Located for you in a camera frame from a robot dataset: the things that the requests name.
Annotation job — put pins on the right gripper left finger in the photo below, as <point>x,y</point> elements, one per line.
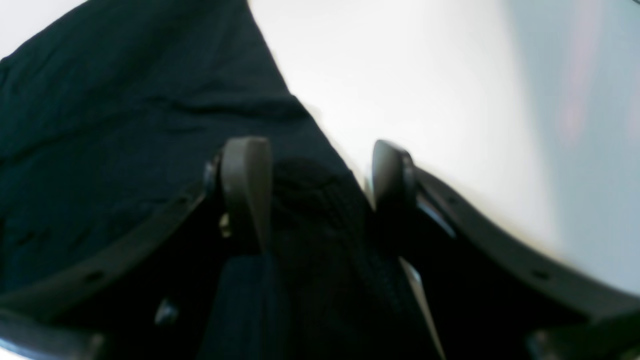
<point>165,235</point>

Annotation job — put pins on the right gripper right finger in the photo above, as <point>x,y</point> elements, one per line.
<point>490,296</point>

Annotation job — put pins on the black T-shirt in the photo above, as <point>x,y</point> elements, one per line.
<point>109,118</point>

